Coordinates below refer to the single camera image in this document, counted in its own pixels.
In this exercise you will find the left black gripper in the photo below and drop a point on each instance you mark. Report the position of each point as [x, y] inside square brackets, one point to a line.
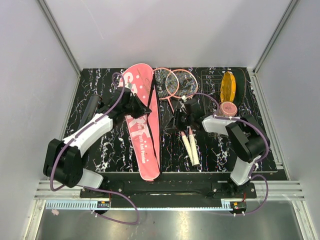
[142, 110]

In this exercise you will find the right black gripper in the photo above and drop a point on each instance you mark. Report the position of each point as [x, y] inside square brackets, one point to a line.
[176, 125]

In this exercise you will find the pink racket bag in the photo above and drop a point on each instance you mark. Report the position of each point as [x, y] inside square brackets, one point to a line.
[145, 131]

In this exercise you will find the black shuttlecock tube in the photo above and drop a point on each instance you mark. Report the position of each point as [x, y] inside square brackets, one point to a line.
[93, 105]

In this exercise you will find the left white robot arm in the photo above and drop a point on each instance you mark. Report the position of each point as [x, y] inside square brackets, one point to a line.
[64, 160]

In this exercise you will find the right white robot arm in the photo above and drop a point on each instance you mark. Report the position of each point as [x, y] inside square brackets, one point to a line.
[247, 139]

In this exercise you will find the right pink badminton racket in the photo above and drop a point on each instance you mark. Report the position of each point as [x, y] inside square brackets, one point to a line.
[188, 86]

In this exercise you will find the pink badminton racket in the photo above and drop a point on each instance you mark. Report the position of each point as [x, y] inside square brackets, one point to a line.
[188, 86]
[167, 84]

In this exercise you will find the left pink badminton racket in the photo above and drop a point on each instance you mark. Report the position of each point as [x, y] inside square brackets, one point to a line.
[167, 84]

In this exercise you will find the pink patterned cup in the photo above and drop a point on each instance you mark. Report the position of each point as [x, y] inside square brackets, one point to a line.
[227, 109]

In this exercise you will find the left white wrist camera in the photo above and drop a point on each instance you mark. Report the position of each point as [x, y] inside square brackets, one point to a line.
[129, 86]

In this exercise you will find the black wire basket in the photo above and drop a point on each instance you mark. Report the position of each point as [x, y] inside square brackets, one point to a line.
[211, 80]

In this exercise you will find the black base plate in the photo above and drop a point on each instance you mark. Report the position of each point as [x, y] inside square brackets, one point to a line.
[175, 189]

